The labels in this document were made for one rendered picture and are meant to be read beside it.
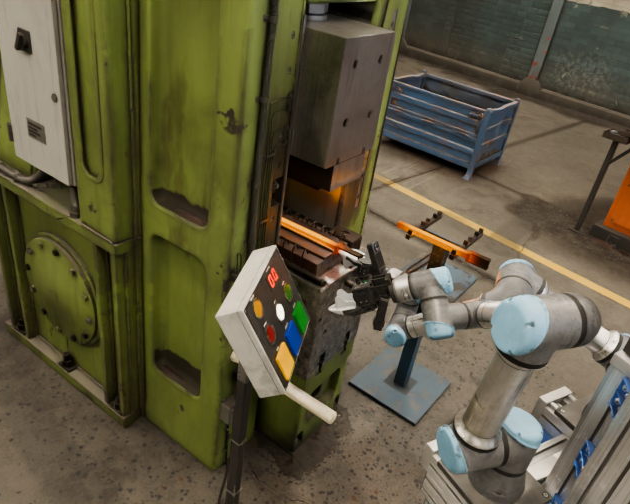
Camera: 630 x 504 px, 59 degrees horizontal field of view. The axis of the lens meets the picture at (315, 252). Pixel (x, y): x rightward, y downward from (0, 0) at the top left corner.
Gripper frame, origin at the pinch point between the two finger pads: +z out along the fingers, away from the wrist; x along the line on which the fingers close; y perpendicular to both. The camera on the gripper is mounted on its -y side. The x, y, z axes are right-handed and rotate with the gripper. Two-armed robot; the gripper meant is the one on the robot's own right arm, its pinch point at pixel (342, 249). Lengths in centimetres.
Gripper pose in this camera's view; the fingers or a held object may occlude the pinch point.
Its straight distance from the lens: 206.6
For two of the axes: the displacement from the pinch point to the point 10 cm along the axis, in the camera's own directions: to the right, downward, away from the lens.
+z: -8.0, -3.9, 4.5
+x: 5.8, -3.6, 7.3
